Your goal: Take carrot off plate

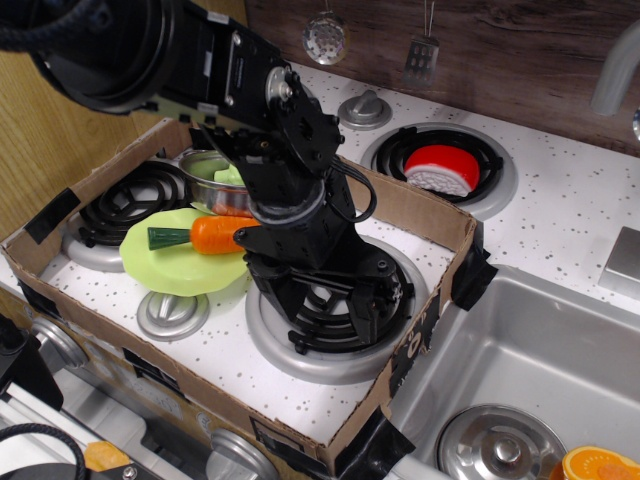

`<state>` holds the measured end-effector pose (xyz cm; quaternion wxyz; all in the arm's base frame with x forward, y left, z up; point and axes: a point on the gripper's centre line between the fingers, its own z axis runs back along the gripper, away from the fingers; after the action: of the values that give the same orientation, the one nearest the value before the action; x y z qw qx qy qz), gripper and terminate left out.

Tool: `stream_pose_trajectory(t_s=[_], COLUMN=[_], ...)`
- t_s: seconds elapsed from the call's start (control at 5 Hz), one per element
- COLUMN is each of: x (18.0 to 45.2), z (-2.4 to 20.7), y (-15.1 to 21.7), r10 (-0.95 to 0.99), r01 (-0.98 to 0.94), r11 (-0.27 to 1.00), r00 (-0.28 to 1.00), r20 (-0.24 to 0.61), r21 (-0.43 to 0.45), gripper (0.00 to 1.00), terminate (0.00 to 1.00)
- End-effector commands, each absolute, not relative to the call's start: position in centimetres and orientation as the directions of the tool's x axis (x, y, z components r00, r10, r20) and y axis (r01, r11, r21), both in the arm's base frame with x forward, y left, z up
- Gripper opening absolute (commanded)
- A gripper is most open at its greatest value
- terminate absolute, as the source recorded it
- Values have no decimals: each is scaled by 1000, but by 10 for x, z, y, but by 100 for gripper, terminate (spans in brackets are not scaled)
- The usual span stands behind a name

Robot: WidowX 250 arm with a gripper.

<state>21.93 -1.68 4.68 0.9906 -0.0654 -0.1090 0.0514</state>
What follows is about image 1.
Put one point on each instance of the black burner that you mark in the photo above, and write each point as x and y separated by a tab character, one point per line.
93	236
498	180
322	346

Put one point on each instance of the green toy vegetable in pot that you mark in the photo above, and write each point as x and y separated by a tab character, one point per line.
229	175

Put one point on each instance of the silver pot lid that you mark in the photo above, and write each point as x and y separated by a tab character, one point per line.
497	442

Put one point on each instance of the silver oven knob right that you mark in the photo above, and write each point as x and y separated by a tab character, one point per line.
233	457

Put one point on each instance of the front silver stove knob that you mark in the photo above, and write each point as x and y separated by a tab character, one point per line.
166	317

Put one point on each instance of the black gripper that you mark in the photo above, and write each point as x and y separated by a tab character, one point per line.
287	261

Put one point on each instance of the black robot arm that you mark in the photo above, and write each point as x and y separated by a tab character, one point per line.
178	60

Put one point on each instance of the orange toy carrot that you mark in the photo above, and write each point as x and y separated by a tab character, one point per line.
208	235

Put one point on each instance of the red white toy cheese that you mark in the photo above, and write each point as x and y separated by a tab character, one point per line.
443	169

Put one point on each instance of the back silver stove knob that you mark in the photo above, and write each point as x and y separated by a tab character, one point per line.
365	112

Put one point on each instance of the brown cardboard fence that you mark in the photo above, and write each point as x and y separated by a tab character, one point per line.
305	429

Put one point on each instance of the light green plastic plate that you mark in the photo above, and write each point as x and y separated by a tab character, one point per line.
177	270

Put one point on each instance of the silver stove knob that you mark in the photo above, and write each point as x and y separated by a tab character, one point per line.
166	317
365	112

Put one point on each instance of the orange slice toy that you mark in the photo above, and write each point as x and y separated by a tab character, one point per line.
595	463

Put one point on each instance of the back right black burner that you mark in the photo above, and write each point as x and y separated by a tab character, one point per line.
498	180

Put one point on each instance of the small steel pot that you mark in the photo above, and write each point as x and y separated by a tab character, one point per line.
206	194

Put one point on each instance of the front right black burner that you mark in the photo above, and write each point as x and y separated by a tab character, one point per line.
322	346

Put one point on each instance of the silver oven knob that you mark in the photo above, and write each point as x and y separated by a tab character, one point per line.
57	348
233	457

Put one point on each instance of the silver faucet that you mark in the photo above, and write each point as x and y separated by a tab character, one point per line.
617	74

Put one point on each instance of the front left black burner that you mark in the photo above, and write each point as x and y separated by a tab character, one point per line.
93	236

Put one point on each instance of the steel sink basin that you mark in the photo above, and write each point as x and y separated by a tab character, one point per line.
568	360

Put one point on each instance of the hanging silver strainer ladle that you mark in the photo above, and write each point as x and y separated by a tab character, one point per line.
326	37

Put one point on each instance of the hanging silver spatula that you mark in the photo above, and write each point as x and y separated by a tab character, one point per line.
421	60

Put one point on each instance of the silver oven knob left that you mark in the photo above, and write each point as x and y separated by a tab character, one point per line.
57	348

